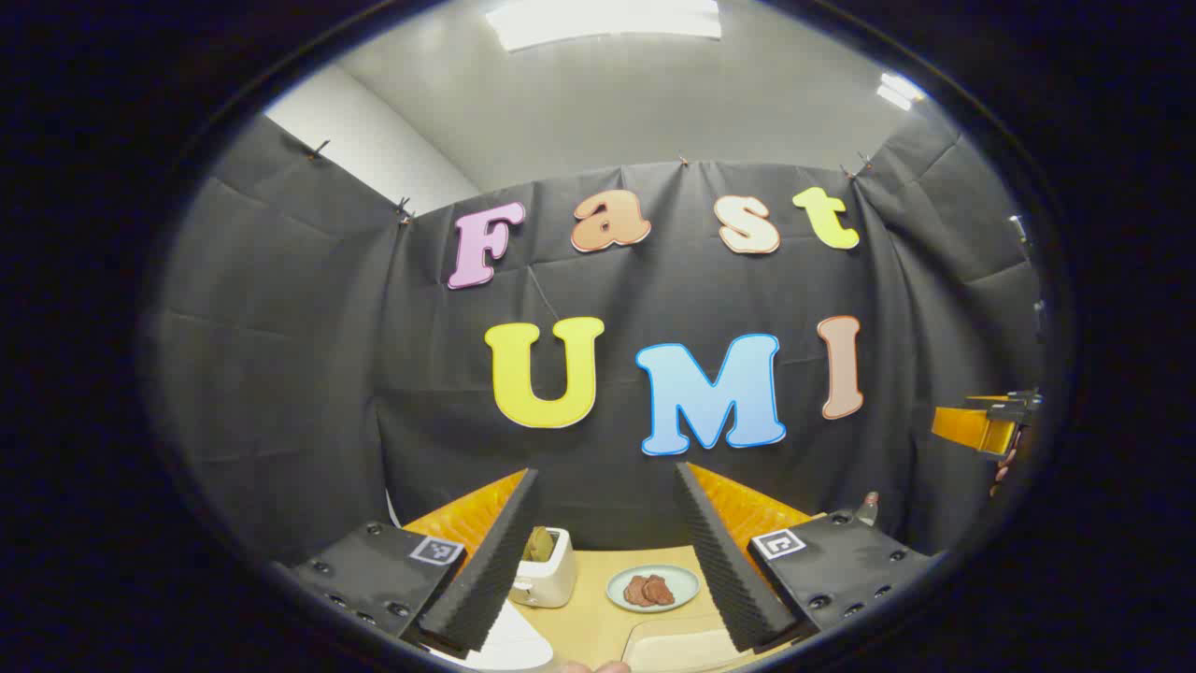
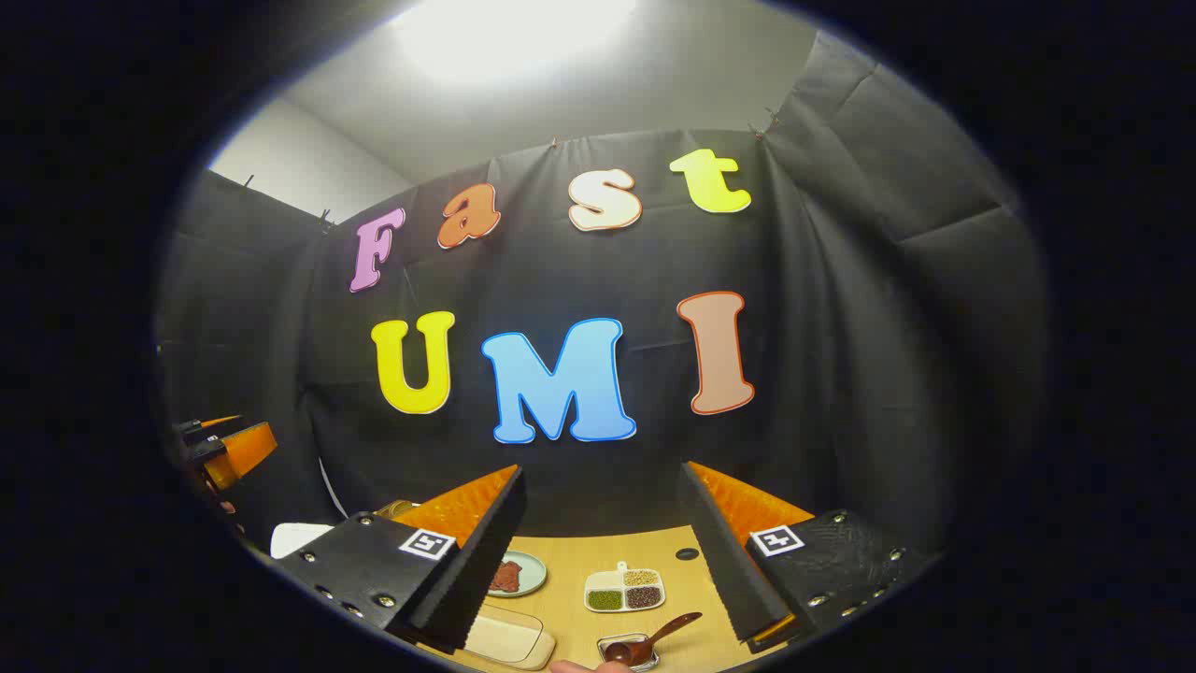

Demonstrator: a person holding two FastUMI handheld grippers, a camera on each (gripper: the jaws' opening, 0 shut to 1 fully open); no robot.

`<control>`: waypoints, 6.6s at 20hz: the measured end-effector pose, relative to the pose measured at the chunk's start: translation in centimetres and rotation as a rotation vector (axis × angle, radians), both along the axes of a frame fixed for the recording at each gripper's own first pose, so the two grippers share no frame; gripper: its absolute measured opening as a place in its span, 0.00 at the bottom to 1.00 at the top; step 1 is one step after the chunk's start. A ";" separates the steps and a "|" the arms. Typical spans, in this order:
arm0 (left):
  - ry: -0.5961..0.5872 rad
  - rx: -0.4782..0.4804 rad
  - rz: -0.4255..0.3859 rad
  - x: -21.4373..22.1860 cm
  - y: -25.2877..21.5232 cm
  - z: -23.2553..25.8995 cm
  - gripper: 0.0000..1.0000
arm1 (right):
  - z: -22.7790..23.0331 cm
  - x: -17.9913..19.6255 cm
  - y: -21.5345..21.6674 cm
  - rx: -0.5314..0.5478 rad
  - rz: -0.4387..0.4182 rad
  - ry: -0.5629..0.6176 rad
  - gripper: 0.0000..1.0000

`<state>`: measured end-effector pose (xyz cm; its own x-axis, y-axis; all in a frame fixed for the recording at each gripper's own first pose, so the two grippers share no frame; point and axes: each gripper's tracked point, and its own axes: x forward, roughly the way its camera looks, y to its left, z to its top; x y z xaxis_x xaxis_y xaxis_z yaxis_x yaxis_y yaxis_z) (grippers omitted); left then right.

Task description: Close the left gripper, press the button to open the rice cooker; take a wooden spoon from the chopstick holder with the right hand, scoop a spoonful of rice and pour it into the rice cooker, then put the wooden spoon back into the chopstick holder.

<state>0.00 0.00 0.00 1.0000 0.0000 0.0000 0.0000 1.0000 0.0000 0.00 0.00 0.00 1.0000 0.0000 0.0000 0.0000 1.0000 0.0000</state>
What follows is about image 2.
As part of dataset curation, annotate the pale green round plate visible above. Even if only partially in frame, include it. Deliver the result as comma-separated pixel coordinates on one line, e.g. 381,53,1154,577
486,551,548,598

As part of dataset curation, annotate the metal chopstick holder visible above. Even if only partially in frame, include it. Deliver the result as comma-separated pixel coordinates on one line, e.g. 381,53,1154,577
596,634,661,672

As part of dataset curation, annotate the white divided grain dish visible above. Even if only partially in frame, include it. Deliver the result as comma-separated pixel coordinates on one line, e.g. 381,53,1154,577
584,562,666,613

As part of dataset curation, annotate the clear tray of white rice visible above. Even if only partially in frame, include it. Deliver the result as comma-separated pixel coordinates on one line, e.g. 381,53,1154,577
463,603,558,671

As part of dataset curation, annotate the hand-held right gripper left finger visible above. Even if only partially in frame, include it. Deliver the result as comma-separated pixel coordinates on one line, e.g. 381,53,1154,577
274,465,527,655

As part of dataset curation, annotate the white rice cooker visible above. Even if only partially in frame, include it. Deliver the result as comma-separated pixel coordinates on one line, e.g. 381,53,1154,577
271,522,335,560

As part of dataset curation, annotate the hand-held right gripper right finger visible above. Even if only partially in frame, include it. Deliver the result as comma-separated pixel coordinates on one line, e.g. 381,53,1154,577
677,460,933,655

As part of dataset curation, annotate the black backdrop cloth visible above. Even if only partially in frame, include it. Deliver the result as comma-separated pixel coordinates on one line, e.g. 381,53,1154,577
154,28,1052,562

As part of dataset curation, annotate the dark wooden spoon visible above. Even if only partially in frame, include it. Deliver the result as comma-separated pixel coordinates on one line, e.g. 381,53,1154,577
605,612,704,666

